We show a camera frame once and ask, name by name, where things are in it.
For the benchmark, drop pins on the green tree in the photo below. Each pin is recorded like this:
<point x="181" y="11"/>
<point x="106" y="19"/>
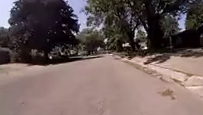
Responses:
<point x="92" y="40"/>

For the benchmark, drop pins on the grey asphalt road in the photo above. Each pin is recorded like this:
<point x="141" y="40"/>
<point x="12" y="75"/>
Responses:
<point x="81" y="91"/>

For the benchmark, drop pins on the row of tall green trees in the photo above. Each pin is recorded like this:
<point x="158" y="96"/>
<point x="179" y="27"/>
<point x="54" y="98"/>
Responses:
<point x="137" y="15"/>

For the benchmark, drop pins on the pale concrete kerb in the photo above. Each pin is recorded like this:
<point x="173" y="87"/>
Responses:
<point x="164" y="75"/>

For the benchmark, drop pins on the large dark round tree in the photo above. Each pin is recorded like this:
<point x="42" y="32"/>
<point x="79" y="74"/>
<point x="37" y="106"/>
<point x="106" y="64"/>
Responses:
<point x="43" y="26"/>

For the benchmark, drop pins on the pale concrete driveway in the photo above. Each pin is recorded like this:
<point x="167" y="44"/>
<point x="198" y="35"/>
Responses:
<point x="193" y="64"/>

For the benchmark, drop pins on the dark low building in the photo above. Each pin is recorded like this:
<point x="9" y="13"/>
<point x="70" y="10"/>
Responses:
<point x="193" y="37"/>

